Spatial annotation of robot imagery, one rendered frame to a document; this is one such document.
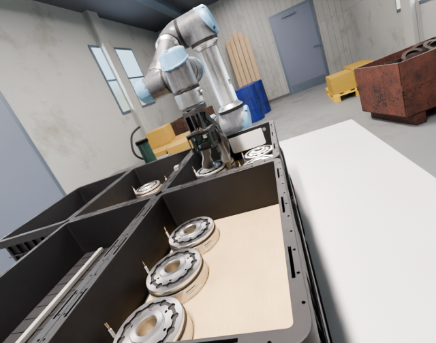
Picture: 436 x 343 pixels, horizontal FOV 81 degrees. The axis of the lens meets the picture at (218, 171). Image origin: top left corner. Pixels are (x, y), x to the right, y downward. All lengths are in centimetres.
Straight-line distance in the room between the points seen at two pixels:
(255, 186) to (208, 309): 27
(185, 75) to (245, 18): 761
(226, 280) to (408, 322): 27
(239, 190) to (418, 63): 279
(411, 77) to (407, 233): 260
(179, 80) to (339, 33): 782
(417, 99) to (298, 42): 536
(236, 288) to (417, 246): 37
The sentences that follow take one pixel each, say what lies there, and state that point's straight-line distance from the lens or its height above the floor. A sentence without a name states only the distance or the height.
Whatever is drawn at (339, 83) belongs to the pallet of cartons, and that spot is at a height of 31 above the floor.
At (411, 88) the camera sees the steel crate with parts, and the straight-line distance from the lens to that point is 319.
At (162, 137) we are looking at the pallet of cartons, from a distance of 501.
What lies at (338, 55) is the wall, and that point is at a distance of 839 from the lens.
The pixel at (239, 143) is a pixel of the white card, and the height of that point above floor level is 89.
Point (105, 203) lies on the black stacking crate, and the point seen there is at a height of 90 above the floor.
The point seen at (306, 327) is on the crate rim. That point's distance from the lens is 23.
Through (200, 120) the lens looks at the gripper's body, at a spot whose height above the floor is 104.
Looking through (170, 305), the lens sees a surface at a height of 86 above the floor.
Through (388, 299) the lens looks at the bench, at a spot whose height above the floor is 70.
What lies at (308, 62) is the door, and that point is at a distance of 821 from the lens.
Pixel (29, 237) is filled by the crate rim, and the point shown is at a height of 92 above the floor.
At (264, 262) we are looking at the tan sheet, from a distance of 45.
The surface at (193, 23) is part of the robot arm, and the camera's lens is 114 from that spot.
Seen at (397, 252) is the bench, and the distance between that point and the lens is 62.
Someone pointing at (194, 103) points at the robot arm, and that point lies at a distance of 70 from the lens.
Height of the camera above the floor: 111
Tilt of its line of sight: 18 degrees down
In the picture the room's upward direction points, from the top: 23 degrees counter-clockwise
